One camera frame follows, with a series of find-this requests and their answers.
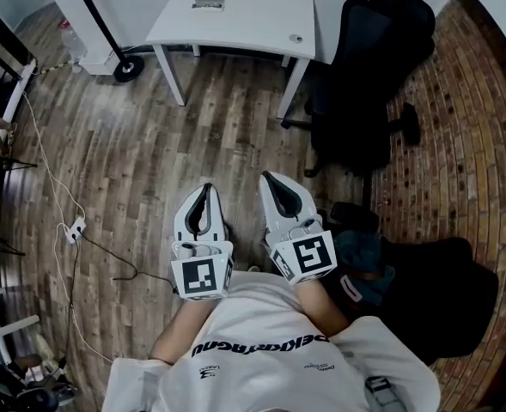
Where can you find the black stand with round base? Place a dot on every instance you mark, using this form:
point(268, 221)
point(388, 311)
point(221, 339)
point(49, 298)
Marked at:
point(106, 28)

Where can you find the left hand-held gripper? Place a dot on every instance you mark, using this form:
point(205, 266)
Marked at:
point(201, 275)

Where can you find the person's white printed t-shirt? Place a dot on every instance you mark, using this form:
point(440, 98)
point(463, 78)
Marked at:
point(270, 359)

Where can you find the black mesh office chair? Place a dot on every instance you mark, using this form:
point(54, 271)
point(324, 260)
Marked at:
point(364, 80)

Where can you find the white power strip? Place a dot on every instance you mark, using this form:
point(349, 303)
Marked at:
point(75, 230)

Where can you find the small flat packet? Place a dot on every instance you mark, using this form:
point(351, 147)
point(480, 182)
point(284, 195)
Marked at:
point(208, 4)

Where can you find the person's right forearm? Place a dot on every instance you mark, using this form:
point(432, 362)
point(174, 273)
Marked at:
point(321, 309)

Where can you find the pile of dark shoes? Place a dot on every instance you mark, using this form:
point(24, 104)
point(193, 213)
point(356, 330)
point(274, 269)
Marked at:
point(20, 384)

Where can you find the clear plastic bottle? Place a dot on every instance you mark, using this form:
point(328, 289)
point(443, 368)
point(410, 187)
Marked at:
point(73, 47)

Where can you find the white desk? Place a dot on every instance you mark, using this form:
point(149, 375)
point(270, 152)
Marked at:
point(244, 24)

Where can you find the dark blue cloth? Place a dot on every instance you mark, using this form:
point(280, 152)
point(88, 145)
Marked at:
point(360, 256)

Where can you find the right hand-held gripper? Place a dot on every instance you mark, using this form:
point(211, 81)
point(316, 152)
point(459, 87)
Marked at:
point(312, 253)

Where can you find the person's left forearm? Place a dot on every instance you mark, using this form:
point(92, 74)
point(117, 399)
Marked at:
point(184, 328)

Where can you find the white cabinet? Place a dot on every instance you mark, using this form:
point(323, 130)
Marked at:
point(74, 19)

